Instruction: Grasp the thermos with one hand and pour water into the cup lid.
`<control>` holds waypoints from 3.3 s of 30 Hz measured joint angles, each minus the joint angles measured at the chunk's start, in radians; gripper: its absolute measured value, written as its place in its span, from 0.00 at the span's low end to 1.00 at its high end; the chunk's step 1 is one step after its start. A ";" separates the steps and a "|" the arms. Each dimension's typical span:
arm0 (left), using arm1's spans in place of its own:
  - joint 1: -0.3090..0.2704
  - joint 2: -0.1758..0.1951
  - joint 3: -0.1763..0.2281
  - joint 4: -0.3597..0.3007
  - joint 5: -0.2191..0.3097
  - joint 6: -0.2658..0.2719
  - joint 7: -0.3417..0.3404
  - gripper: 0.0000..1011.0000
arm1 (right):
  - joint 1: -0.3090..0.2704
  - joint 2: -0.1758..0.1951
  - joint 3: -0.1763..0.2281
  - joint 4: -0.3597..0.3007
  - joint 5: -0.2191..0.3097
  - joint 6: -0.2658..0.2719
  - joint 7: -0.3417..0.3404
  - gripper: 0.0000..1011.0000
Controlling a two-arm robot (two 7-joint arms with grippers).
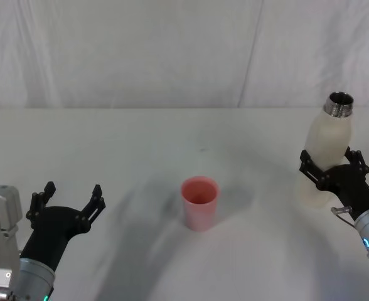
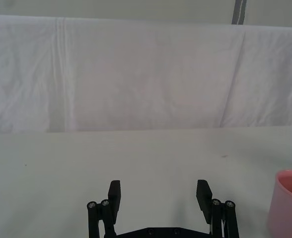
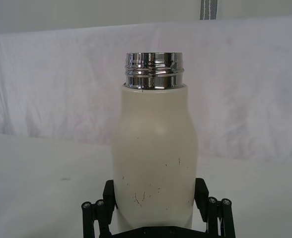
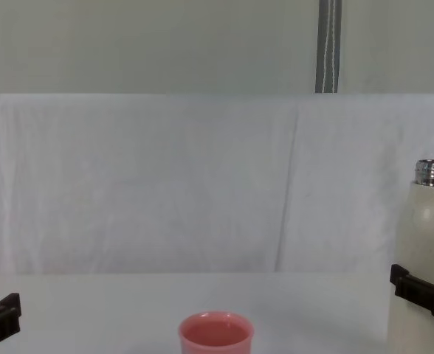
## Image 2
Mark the grey striped post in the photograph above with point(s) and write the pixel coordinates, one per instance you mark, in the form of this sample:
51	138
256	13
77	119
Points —
239	11

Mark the white tablecloth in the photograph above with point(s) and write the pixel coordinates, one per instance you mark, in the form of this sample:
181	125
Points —
146	158

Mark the pink cup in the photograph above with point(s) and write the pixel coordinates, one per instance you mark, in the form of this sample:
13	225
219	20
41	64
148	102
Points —
287	205

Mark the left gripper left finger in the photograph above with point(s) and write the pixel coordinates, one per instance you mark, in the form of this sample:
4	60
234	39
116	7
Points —
114	196

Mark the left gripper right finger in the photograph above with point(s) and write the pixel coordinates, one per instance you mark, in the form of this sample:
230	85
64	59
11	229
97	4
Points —
204	196

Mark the white curtain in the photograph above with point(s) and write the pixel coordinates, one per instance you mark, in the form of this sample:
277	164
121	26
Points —
146	74

